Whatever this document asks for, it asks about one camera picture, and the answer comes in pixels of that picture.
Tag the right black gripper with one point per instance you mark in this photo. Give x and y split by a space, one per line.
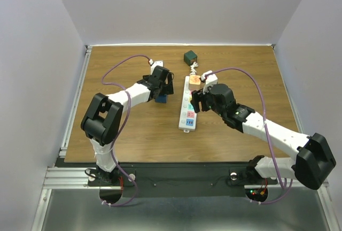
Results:
196 95

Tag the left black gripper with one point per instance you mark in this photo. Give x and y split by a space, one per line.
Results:
167 88

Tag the orange cube plug adapter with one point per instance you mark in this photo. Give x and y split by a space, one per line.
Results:
194 82

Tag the blue cube plug adapter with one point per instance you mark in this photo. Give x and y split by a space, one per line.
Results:
161 99

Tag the white multicolour power strip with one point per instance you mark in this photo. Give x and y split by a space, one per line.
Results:
188 117

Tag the dark green cube adapter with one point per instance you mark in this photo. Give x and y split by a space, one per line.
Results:
190 57

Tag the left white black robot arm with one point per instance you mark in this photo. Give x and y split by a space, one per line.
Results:
102 120

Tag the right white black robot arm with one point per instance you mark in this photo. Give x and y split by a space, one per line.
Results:
310 159

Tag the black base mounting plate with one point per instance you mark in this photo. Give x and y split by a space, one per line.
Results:
154 180

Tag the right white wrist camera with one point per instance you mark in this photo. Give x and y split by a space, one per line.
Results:
209 79

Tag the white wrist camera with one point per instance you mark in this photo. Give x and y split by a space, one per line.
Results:
154 64
209 79

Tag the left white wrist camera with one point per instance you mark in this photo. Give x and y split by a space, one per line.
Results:
154 64

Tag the left aluminium frame rail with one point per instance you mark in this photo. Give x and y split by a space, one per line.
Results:
63 178

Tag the aluminium frame rail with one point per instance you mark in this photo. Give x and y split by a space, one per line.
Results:
63 178
312 78

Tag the right aluminium frame rail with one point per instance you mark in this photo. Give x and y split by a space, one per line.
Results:
312 78

